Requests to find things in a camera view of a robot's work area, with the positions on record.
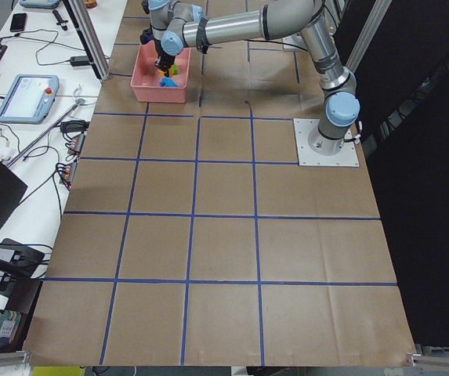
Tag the black smartphone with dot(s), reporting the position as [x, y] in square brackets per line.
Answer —
[18, 22]

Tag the black power adapter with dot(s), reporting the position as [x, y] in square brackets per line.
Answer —
[79, 61]

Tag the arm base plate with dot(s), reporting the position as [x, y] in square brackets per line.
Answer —
[314, 150]

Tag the yellow toy block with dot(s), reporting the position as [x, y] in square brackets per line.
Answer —
[164, 73]

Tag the pink plastic box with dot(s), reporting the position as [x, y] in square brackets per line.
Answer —
[145, 77]

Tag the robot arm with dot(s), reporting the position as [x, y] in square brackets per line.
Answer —
[176, 25]

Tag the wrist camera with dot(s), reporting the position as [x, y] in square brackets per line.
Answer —
[146, 36]

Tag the metal rod tool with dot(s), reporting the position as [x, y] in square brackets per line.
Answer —
[77, 103]

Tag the blue toy block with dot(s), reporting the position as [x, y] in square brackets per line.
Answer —
[167, 82]

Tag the aluminium frame post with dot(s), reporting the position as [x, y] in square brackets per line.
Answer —
[82, 22]

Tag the blue teach pendant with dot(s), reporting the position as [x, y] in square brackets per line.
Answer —
[29, 99]

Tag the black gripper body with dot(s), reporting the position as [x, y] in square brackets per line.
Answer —
[164, 58]

